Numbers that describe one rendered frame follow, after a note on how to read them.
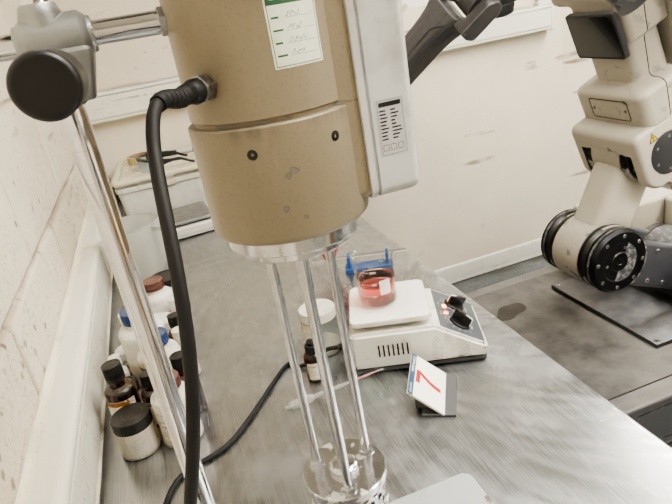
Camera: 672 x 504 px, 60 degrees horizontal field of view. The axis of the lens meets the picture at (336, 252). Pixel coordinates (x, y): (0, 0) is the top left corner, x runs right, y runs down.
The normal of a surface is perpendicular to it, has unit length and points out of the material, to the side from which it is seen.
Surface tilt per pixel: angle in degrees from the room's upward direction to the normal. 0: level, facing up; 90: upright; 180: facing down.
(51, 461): 0
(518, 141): 90
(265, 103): 90
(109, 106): 90
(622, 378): 0
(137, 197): 94
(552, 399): 0
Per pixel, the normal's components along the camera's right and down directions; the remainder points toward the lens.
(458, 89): 0.33, 0.32
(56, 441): -0.16, -0.91
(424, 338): -0.03, 0.39
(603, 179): -0.91, -0.15
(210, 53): -0.40, 0.42
